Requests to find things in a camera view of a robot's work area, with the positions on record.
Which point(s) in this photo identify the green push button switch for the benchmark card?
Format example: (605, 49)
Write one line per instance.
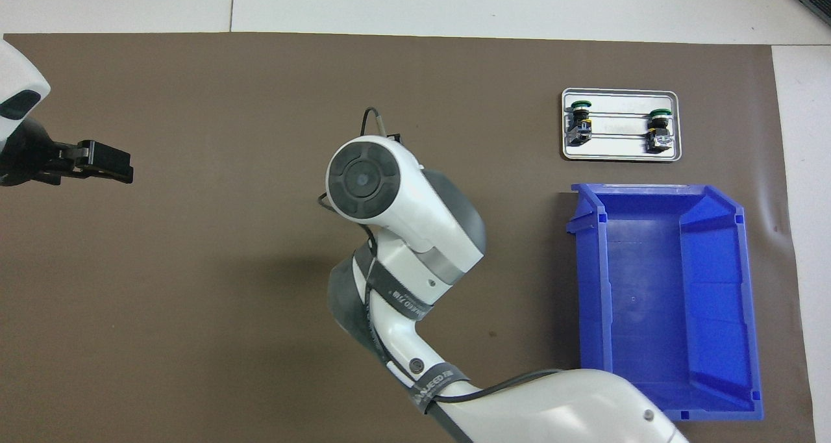
(580, 128)
(659, 131)

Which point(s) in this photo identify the brown table mat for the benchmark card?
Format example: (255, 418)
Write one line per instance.
(195, 300)

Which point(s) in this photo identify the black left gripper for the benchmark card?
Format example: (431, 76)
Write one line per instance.
(26, 157)

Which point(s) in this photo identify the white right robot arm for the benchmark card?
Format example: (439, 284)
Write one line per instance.
(415, 209)

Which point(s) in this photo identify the silver metal tray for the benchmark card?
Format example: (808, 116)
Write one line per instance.
(620, 152)

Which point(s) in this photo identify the blue plastic storage bin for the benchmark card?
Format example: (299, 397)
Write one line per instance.
(649, 287)

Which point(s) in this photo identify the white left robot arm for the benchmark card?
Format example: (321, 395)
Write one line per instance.
(19, 73)

